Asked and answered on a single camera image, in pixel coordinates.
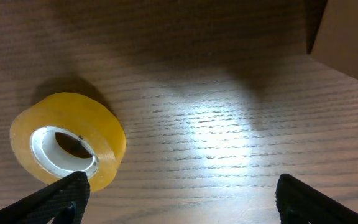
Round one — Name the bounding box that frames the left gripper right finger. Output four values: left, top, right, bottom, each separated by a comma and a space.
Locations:
275, 174, 358, 224

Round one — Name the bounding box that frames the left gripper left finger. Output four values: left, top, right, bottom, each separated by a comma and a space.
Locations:
0, 171, 90, 224

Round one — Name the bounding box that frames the yellow tape roll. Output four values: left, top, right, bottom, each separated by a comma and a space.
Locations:
10, 92, 126, 192

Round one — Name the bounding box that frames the cardboard box with lid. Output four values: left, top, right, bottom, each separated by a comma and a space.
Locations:
311, 0, 358, 79

